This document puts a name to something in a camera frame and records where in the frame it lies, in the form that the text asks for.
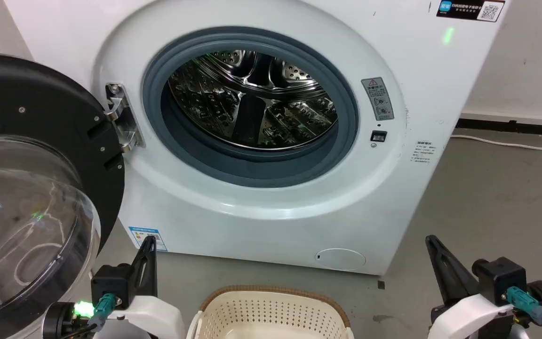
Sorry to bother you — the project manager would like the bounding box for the white front-load washing machine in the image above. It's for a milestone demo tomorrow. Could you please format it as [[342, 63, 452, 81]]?
[[3, 0, 512, 276]]

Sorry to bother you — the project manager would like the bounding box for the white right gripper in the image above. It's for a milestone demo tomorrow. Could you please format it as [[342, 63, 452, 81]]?
[[425, 234, 515, 339]]

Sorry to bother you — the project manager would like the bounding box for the cream perforated laundry basket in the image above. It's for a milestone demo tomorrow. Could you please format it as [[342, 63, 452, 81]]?
[[186, 285, 355, 339]]

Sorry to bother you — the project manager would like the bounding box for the blue energy label sticker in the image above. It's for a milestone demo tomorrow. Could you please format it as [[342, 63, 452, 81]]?
[[128, 226, 168, 253]]

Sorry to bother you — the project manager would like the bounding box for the white floor cable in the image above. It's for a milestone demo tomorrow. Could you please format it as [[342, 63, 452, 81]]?
[[450, 135, 542, 151]]

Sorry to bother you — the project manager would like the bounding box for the teal camera cable plug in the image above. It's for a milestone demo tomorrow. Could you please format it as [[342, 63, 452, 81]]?
[[87, 293, 117, 333], [505, 286, 542, 326]]

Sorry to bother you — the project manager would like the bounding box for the teal right camera cable plug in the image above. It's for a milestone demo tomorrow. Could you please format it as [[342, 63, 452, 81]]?
[[505, 286, 542, 326]]

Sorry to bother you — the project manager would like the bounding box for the stainless steel washer drum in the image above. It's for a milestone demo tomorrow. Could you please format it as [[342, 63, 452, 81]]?
[[167, 49, 338, 151]]

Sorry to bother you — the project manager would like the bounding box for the black washer door clear glass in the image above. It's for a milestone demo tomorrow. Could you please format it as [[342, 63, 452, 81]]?
[[0, 52, 126, 339]]

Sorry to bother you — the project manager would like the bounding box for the grey warning sticker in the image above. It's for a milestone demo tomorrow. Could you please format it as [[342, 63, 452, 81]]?
[[361, 77, 395, 121]]

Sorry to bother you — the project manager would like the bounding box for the black baseboard strip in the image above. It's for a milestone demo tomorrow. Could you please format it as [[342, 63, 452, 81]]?
[[455, 119, 542, 137]]

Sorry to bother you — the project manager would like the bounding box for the black QR code sticker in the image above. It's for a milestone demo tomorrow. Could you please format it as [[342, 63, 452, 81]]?
[[437, 0, 506, 23]]

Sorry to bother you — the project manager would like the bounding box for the small printed text label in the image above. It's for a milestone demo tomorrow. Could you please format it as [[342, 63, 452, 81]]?
[[410, 140, 437, 165]]

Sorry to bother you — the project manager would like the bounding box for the grey rubber door gasket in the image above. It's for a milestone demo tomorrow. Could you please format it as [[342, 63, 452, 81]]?
[[142, 26, 360, 189]]

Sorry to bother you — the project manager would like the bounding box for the round white filter cover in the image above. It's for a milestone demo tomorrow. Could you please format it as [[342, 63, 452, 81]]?
[[315, 248, 367, 271]]

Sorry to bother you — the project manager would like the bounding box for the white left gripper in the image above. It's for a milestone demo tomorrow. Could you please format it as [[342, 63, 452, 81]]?
[[93, 235, 187, 339]]

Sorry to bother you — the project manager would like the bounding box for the teal left camera cable plug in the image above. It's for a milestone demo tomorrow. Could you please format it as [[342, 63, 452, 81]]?
[[87, 293, 117, 333]]

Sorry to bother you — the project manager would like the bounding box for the silver metal door hinge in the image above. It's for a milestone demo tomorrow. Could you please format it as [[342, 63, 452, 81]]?
[[105, 83, 145, 152]]

